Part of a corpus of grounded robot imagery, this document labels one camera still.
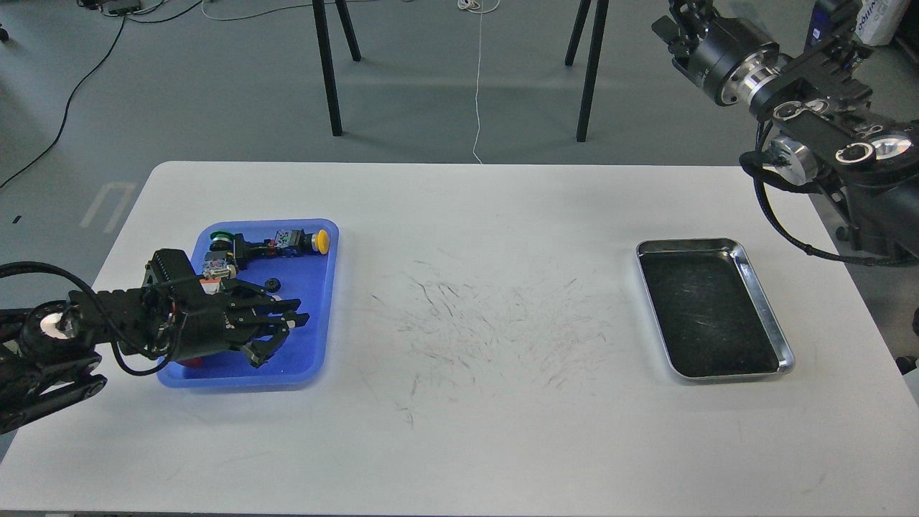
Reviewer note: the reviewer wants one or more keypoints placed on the industrial push button assembly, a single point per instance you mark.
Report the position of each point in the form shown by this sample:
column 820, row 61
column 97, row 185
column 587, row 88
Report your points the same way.
column 231, row 253

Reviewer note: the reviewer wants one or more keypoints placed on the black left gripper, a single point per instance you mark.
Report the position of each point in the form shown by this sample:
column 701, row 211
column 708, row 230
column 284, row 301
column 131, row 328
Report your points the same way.
column 213, row 327

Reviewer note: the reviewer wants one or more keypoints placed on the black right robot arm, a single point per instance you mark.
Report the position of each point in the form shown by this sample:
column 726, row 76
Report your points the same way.
column 816, row 132

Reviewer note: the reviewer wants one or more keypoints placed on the blue plastic tray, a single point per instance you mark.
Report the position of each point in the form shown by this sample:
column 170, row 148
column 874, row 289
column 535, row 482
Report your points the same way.
column 308, row 278

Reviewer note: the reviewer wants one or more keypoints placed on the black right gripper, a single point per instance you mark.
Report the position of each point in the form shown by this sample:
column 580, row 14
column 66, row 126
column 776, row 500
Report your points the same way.
column 734, row 60

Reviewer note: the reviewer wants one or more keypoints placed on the black table legs right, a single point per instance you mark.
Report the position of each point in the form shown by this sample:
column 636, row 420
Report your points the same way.
column 593, row 59

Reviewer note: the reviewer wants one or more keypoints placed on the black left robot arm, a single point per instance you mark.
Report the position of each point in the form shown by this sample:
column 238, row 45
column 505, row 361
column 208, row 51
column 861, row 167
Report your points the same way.
column 49, row 352

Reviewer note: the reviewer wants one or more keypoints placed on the silver metal tray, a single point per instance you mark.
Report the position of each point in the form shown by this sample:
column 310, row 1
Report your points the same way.
column 711, row 311

